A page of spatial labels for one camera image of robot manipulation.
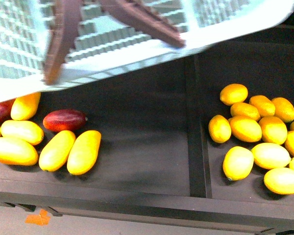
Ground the yellow mango center left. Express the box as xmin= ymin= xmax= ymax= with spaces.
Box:
xmin=39 ymin=130 xmax=76 ymax=172

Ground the yellow mango center right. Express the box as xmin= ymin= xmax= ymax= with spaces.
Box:
xmin=67 ymin=130 xmax=101 ymax=175

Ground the lemon lower left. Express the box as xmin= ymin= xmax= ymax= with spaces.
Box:
xmin=222 ymin=146 xmax=254 ymax=181

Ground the lemon upper middle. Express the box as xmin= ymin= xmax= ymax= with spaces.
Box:
xmin=230 ymin=102 xmax=261 ymax=121

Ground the lemon bottom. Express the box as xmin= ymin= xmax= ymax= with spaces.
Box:
xmin=264 ymin=167 xmax=294 ymax=195

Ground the yellow mango bottom left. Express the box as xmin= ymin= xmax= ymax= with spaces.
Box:
xmin=0 ymin=137 xmax=39 ymax=166

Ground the red mango at edge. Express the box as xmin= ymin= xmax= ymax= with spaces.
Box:
xmin=0 ymin=99 xmax=15 ymax=123

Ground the light blue plastic basket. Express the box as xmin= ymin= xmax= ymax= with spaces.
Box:
xmin=0 ymin=0 xmax=294 ymax=102

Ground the orange floor tape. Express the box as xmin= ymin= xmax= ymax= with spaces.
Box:
xmin=25 ymin=209 xmax=50 ymax=226

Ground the lemon lower middle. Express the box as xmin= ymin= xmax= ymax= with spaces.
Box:
xmin=251 ymin=142 xmax=291 ymax=170

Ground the brown basket handle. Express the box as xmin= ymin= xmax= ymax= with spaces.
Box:
xmin=43 ymin=0 xmax=185 ymax=85

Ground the lemon center right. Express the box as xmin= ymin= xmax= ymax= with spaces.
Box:
xmin=258 ymin=116 xmax=288 ymax=145

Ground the lemon far upper right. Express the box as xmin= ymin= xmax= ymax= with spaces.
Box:
xmin=271 ymin=97 xmax=294 ymax=123

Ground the lemon top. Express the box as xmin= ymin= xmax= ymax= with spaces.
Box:
xmin=220 ymin=83 xmax=248 ymax=106

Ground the yellow mango upright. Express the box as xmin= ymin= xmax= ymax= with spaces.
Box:
xmin=10 ymin=92 xmax=41 ymax=120

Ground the dark red mango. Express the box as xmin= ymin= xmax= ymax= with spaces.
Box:
xmin=43 ymin=109 xmax=87 ymax=132

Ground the lemon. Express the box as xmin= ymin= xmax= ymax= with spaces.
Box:
xmin=258 ymin=116 xmax=288 ymax=145
xmin=249 ymin=95 xmax=275 ymax=118
xmin=264 ymin=167 xmax=294 ymax=195
xmin=222 ymin=146 xmax=254 ymax=181
xmin=229 ymin=116 xmax=262 ymax=142
xmin=271 ymin=97 xmax=294 ymax=123
xmin=230 ymin=102 xmax=261 ymax=121
xmin=251 ymin=142 xmax=291 ymax=170
xmin=208 ymin=115 xmax=232 ymax=143
xmin=220 ymin=83 xmax=248 ymax=106

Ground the black fruit shelf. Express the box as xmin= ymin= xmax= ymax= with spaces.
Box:
xmin=0 ymin=25 xmax=294 ymax=235

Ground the yellow mango middle left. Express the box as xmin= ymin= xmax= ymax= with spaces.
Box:
xmin=1 ymin=120 xmax=45 ymax=145

